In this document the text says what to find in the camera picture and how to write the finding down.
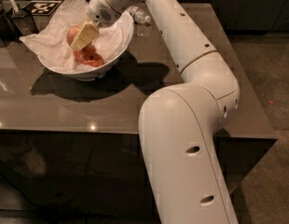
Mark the red apple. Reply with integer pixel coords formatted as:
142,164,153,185
73,45,104,67

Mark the clear plastic water bottle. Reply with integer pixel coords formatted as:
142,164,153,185
127,6,151,24

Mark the white crumpled paper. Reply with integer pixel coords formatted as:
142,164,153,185
19,0,124,74

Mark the yellow-red apple with sticker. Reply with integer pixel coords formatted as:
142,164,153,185
66,25,79,45

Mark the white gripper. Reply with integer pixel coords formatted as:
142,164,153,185
71,0,122,50

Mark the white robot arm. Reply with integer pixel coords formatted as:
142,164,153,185
88,0,240,224

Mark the dark scoop with white handle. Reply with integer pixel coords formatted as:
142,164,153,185
8,0,38,36

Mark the black white marker tag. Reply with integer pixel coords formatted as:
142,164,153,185
23,0,62,16

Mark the white bowl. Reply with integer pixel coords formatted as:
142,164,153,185
38,11,134,81

